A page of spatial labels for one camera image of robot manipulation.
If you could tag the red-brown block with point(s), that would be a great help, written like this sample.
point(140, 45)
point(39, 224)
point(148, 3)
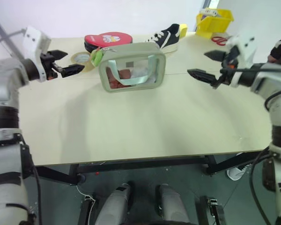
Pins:
point(124, 75)

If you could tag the silver robot right leg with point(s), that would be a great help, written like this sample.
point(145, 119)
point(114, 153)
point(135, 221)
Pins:
point(171, 206)

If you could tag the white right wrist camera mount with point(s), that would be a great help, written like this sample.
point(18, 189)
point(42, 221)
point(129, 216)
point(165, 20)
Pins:
point(246, 47)

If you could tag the grey metal frame pole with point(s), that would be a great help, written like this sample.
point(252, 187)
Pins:
point(4, 35)

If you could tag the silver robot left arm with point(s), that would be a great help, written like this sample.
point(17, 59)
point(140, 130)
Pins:
point(2, 77)

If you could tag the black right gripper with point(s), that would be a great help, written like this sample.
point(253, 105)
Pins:
point(230, 63)

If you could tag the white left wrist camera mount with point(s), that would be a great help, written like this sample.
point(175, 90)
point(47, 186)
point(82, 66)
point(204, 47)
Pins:
point(34, 42)

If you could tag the transparent green-trimmed pouch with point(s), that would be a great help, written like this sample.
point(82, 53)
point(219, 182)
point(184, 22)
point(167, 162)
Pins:
point(133, 50)

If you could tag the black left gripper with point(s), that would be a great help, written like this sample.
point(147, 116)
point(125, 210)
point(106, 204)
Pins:
point(48, 68)

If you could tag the white tool in bin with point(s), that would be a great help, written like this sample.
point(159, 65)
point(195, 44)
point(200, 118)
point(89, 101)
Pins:
point(208, 11)

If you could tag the silver robot left leg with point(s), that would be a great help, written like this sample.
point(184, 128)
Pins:
point(114, 206)

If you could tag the black metal table frame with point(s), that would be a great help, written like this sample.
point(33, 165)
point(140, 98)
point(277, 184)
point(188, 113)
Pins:
point(142, 162)

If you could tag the yellow plastic bin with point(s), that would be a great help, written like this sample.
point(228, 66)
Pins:
point(215, 23)

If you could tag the clear packing tape roll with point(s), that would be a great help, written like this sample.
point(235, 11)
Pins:
point(80, 58)

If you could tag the white shoe on floor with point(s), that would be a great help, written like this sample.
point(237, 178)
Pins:
point(237, 172)

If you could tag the yellow-green plastic piece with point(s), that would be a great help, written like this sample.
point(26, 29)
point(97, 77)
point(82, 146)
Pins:
point(183, 30)

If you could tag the black white sneaker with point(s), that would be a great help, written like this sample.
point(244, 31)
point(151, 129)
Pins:
point(165, 37)

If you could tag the green zipper tag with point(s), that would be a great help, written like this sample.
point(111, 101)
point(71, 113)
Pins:
point(97, 57)

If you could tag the silver robot leg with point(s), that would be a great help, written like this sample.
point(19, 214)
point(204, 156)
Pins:
point(171, 206)
point(114, 206)

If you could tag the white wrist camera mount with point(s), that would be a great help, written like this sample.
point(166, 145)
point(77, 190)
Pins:
point(246, 47)
point(34, 42)

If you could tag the black stand foot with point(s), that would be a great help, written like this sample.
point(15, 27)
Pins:
point(85, 212)
point(212, 209)

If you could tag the red black round case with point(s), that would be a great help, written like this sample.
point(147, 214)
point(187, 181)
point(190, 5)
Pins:
point(107, 38)

